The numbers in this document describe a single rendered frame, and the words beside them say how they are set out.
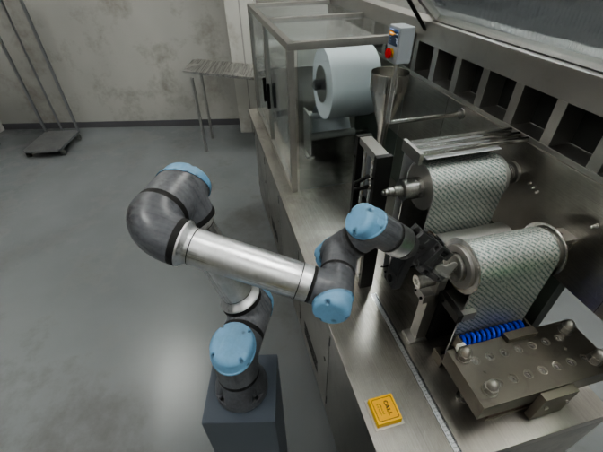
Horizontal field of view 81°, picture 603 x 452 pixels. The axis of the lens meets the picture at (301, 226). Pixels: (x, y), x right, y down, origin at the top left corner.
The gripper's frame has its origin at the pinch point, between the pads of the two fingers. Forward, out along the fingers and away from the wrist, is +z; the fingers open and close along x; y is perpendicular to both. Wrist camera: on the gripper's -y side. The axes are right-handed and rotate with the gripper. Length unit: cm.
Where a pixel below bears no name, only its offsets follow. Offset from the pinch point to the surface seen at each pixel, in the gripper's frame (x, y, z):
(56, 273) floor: 172, -213, -63
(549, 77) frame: 26, 54, 4
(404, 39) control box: 51, 39, -23
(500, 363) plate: -17.2, -7.6, 21.9
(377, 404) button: -14.4, -36.6, 3.7
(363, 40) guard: 96, 36, -12
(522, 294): -6.4, 8.6, 22.1
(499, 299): -6.4, 4.0, 16.4
